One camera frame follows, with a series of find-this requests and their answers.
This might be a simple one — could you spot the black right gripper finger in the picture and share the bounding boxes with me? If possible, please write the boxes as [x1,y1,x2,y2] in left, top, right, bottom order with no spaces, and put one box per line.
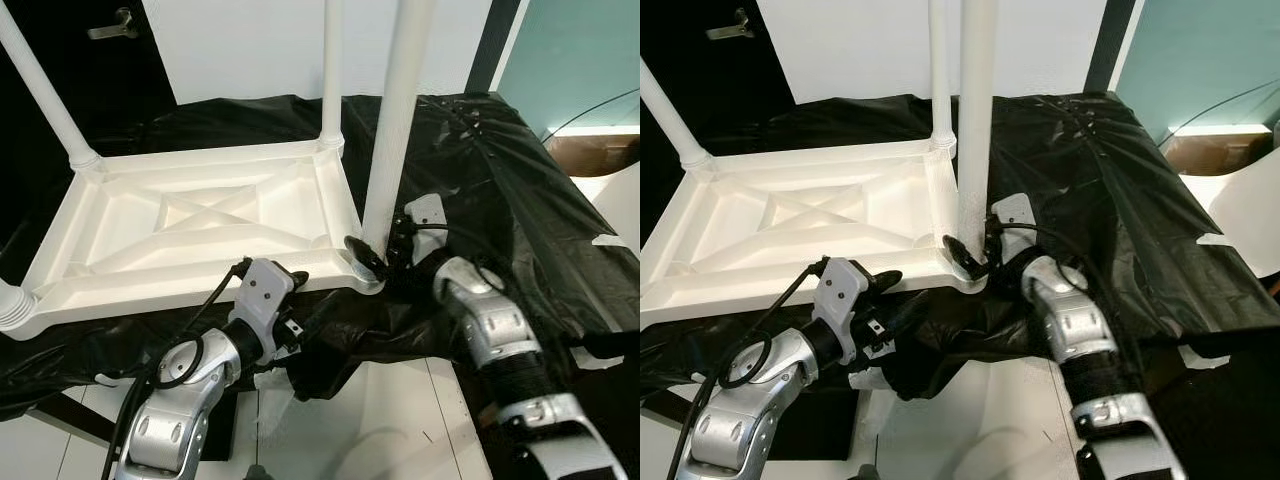
[943,235,987,280]
[343,235,392,280]

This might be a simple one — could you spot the white plastic table leg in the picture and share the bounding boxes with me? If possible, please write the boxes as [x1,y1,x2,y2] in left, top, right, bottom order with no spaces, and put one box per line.
[360,0,439,252]
[955,0,1000,264]
[640,60,714,170]
[0,280,40,337]
[0,5,102,172]
[928,0,955,150]
[320,0,347,152]

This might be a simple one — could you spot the white plastic table top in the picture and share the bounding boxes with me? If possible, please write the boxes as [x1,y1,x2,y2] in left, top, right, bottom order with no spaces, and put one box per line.
[0,140,387,342]
[640,140,987,332]

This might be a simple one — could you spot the black plastic sheet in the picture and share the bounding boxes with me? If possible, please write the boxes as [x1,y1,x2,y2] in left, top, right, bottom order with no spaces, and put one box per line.
[640,92,1280,401]
[0,92,641,416]

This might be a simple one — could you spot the brown cardboard box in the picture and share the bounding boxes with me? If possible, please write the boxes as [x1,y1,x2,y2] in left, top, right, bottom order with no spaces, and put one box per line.
[1165,135,1272,177]
[550,135,641,177]

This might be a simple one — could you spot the black door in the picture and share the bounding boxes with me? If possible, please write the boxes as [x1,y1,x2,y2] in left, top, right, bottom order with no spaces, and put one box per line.
[640,0,796,171]
[0,0,179,181]

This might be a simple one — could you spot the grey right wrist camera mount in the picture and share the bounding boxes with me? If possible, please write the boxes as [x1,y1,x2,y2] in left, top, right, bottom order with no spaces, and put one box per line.
[405,195,449,262]
[990,195,1037,262]

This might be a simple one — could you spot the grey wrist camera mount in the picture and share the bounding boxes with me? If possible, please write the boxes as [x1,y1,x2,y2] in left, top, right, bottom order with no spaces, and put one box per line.
[990,195,1037,262]
[405,195,449,262]
[235,258,297,337]
[812,258,870,367]

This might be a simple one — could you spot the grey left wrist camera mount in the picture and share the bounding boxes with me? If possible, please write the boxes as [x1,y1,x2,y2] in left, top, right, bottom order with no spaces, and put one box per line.
[812,258,870,367]
[235,258,297,337]

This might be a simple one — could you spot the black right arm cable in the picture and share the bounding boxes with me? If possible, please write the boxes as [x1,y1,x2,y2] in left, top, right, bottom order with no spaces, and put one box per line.
[400,222,551,341]
[990,222,1141,351]

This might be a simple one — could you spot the thin black wall cable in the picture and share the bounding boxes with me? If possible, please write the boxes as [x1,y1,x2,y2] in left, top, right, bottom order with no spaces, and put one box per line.
[545,89,641,142]
[1160,79,1280,142]

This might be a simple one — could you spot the metal door handle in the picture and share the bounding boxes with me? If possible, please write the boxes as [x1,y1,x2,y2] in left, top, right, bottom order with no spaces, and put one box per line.
[705,7,757,42]
[87,7,140,42]

